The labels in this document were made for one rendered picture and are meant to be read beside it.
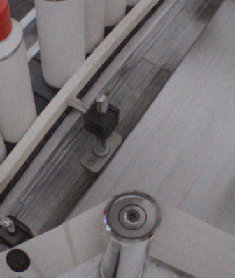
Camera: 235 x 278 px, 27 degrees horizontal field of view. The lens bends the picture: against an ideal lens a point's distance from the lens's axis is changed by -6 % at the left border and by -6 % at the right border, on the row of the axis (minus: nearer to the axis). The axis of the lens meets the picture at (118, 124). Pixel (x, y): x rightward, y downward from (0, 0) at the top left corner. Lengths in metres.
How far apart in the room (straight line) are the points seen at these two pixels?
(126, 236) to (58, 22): 0.24
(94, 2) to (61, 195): 0.22
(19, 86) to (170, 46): 0.28
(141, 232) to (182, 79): 0.31
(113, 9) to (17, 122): 0.19
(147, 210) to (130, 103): 0.32
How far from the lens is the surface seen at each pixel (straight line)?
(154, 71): 0.67
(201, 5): 0.76
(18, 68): 0.45
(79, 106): 0.54
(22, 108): 0.50
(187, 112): 0.58
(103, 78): 0.60
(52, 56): 0.54
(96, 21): 0.57
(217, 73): 0.62
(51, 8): 0.47
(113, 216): 0.33
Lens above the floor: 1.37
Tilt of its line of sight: 61 degrees down
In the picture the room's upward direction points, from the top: 4 degrees clockwise
